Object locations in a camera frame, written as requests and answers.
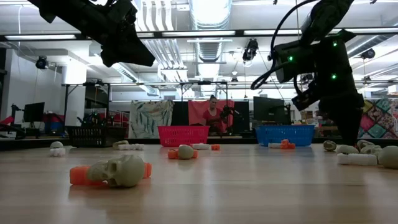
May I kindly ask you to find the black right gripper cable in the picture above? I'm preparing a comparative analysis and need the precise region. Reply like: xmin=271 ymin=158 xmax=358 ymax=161
xmin=250 ymin=0 xmax=318 ymax=91

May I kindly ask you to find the blue red storage bin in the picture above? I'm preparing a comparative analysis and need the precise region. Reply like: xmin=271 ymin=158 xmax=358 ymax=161
xmin=43 ymin=111 xmax=65 ymax=135

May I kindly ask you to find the blue plastic basket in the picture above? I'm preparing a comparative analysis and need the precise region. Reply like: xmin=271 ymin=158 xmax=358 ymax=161
xmin=254 ymin=124 xmax=316 ymax=147

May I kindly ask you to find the black upright panel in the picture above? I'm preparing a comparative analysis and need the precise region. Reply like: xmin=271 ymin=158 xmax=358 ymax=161
xmin=171 ymin=101 xmax=190 ymax=127

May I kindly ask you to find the colourful patchwork cloth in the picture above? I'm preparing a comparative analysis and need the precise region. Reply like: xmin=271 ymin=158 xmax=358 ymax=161
xmin=357 ymin=98 xmax=398 ymax=139

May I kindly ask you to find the black overhead rig crossbar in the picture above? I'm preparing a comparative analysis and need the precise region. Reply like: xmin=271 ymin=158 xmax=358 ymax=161
xmin=0 ymin=28 xmax=398 ymax=42

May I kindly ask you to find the black metal stand frame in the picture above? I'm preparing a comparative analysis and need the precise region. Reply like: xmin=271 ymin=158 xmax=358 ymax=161
xmin=63 ymin=81 xmax=111 ymax=128

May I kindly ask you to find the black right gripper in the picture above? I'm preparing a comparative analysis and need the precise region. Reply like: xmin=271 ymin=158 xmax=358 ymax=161
xmin=318 ymin=90 xmax=365 ymax=146

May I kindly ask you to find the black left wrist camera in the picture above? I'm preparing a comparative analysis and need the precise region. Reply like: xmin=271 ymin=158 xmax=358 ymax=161
xmin=99 ymin=45 xmax=121 ymax=68

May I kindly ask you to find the red backdrop cloth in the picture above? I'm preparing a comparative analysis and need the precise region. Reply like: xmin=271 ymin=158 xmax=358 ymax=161
xmin=187 ymin=99 xmax=236 ymax=134

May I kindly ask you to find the red plastic basket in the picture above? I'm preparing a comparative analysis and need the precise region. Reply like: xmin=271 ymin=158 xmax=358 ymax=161
xmin=157 ymin=125 xmax=211 ymax=147

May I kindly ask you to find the white leaf print cloth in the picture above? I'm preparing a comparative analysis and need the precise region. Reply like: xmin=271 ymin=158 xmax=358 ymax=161
xmin=128 ymin=100 xmax=174 ymax=139

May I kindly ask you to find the black computer monitor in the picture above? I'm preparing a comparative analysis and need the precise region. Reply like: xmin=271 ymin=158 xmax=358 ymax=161
xmin=23 ymin=101 xmax=45 ymax=123
xmin=252 ymin=96 xmax=286 ymax=123

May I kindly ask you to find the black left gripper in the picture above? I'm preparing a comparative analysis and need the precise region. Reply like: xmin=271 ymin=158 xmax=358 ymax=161
xmin=90 ymin=0 xmax=156 ymax=67

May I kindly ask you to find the black aluminium table frame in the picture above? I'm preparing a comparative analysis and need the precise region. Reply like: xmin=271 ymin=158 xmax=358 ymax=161
xmin=0 ymin=136 xmax=398 ymax=152

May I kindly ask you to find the black ceiling spot lamp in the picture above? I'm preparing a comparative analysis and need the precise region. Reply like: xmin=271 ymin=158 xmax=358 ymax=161
xmin=360 ymin=48 xmax=376 ymax=60
xmin=35 ymin=55 xmax=50 ymax=70

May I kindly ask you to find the person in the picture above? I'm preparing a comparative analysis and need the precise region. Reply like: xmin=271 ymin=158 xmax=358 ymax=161
xmin=201 ymin=95 xmax=229 ymax=134

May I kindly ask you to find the black plastic basket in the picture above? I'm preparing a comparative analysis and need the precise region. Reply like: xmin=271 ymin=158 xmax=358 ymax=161
xmin=67 ymin=126 xmax=127 ymax=149

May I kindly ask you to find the black overhead camera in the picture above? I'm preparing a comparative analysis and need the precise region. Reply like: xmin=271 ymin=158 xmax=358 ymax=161
xmin=241 ymin=37 xmax=259 ymax=62

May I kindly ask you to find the silver ventilation duct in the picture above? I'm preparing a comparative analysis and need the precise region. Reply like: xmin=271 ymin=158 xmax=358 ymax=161
xmin=188 ymin=0 xmax=233 ymax=63

